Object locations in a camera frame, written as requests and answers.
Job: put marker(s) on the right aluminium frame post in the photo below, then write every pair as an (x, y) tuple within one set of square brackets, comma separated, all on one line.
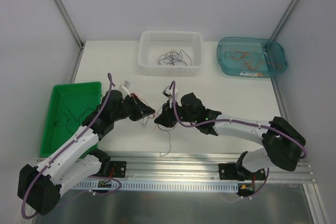
[(284, 19)]

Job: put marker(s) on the teal transparent container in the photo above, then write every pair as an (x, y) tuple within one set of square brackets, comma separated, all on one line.
[(250, 57)]

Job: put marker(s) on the white slotted cable duct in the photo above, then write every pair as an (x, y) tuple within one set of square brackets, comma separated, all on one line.
[(138, 185)]

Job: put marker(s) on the green plastic tray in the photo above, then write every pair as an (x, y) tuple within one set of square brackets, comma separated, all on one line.
[(69, 105)]

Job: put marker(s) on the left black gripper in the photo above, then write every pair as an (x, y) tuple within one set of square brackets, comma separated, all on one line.
[(135, 107)]

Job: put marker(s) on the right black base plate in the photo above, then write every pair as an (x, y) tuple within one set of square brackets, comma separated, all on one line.
[(229, 171)]

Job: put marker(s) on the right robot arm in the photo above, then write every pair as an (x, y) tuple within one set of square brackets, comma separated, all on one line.
[(281, 144)]

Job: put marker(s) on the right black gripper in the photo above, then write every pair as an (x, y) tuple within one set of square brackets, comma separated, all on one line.
[(170, 117)]

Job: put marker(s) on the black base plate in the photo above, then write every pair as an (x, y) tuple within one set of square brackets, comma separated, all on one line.
[(118, 169), (229, 171)]

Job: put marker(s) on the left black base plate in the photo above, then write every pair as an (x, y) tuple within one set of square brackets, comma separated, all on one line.
[(118, 169)]

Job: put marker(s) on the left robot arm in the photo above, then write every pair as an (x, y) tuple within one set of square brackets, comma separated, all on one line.
[(42, 186)]

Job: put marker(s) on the aluminium mounting rail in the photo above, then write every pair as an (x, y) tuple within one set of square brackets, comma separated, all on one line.
[(182, 167)]

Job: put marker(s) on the left aluminium frame post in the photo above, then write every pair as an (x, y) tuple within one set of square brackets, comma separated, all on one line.
[(65, 16)]

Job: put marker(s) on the white perforated basket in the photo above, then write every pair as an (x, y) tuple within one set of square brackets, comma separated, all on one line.
[(171, 53)]

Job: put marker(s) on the aluminium frame post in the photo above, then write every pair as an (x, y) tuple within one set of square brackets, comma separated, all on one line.
[(65, 16), (284, 19)]

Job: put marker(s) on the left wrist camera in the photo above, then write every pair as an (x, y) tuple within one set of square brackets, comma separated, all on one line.
[(124, 88)]

